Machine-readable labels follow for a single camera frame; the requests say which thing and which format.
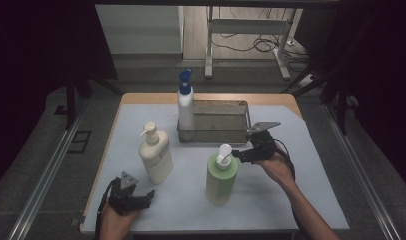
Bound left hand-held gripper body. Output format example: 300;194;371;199
107;170;141;216

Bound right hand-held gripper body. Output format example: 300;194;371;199
246;121;282;163

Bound metal mesh basket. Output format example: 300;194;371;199
176;98;252;145

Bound green pump bottle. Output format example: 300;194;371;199
205;143;240;206

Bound cream pump bottle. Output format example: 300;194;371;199
138;121;175;185

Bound white bottle with blue pump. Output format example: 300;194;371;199
176;68;196;141

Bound person's right hand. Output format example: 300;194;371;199
255;142;296;191

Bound person's left hand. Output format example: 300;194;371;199
98;200;141;240

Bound pale blue table mat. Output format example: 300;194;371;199
81;103;350;233

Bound black floor plate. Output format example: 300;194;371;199
67;130;92;155

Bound white power strip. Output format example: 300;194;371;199
298;74;317;89

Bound black metal stand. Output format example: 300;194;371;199
64;71;123;132
280;64;351;136

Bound dark curtain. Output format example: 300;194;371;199
0;0;119;192
293;0;406;195

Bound dark overhead crossbar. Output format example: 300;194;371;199
93;0;341;10

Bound white cabinet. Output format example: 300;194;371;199
94;4;185;55

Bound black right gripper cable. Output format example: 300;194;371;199
273;137;307;236

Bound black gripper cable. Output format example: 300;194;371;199
273;137;307;236
94;178;120;240

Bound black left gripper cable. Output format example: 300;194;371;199
94;178;120;240

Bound aluminium floor rail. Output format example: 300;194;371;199
322;103;401;240
6;99;89;240

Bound black floor cables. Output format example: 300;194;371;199
210;8;311;73

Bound white desk frame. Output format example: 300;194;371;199
204;5;297;81

